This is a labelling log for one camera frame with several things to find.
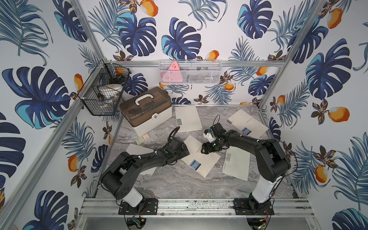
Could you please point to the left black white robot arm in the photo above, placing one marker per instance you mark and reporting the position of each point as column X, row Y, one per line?
column 119, row 178

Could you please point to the large cream notebook blue label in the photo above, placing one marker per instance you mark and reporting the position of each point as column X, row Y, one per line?
column 201, row 163

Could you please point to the green circuit board left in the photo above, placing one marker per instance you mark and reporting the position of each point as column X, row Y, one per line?
column 136, row 221

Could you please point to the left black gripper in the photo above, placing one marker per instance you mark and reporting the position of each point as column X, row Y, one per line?
column 180, row 146

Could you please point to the cream spiral notebook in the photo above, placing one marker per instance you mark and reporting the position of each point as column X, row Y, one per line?
column 187, row 118

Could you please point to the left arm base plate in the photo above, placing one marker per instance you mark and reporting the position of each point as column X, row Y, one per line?
column 148, row 206

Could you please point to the brown lid storage box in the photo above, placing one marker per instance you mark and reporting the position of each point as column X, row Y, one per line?
column 148, row 110

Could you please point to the small card on table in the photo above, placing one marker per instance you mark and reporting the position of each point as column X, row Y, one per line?
column 141, row 139

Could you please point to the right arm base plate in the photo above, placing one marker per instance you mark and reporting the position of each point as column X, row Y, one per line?
column 250, row 207

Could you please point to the white bowl in basket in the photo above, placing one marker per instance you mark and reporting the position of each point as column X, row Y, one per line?
column 110, row 90

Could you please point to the aluminium front rail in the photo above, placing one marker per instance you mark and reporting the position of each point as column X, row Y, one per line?
column 199, row 207

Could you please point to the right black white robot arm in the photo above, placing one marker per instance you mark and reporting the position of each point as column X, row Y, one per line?
column 272, row 162

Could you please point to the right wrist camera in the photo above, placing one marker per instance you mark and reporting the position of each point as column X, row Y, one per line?
column 208, row 135

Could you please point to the white mesh wall shelf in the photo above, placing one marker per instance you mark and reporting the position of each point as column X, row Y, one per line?
column 195, row 71

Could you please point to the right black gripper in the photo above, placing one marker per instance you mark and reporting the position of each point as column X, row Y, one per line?
column 209, row 150

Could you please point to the black wire basket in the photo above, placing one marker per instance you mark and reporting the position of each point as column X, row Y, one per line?
column 103, row 74

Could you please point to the cream notebook back right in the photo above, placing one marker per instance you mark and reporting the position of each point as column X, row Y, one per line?
column 247, row 125

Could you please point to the pink triangle item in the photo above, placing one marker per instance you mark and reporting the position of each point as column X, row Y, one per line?
column 173, row 74

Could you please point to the pale green spiral notebook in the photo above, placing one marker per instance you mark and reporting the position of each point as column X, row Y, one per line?
column 237, row 162

